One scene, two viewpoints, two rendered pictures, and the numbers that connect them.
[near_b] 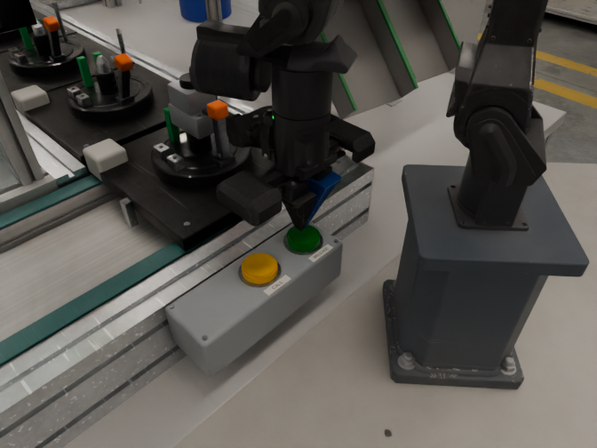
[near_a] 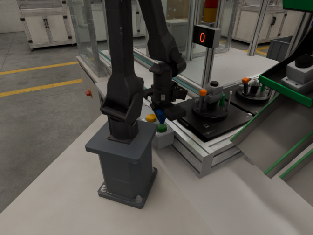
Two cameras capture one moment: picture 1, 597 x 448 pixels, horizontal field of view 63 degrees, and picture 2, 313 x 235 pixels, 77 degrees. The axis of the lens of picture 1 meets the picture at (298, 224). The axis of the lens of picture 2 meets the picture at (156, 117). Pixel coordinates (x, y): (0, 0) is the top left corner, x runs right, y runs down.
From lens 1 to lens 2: 0.79 m
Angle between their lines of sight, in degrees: 78
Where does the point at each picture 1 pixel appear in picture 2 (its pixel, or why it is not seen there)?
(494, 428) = (91, 181)
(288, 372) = not seen: hidden behind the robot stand
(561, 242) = (97, 144)
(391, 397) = not seen: hidden behind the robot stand
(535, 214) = (112, 144)
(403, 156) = (264, 218)
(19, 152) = (205, 79)
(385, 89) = (268, 164)
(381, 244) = (181, 178)
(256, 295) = (142, 117)
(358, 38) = (293, 137)
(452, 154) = not seen: outside the picture
